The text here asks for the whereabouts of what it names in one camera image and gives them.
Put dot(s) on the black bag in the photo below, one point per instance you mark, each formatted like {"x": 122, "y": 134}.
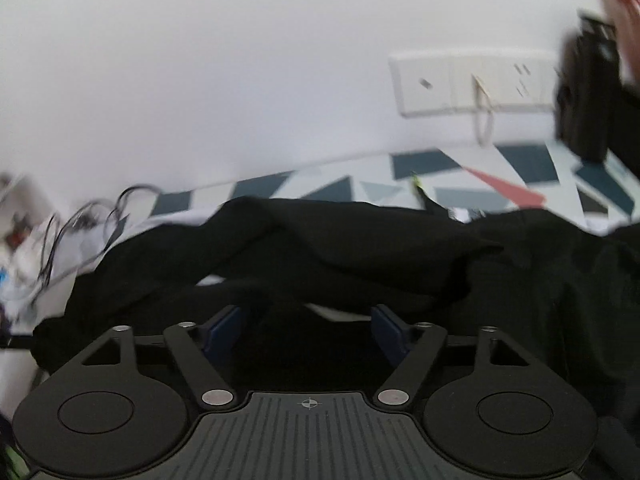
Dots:
{"x": 590, "y": 90}

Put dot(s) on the white wall socket panel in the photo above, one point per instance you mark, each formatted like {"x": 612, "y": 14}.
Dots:
{"x": 430, "y": 82}

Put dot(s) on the white table with black skirt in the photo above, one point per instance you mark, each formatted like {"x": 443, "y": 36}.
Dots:
{"x": 425, "y": 162}

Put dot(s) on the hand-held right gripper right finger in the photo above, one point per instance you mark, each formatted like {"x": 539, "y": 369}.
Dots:
{"x": 388, "y": 331}

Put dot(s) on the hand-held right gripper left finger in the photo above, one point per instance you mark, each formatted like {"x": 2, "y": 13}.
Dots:
{"x": 226, "y": 331}

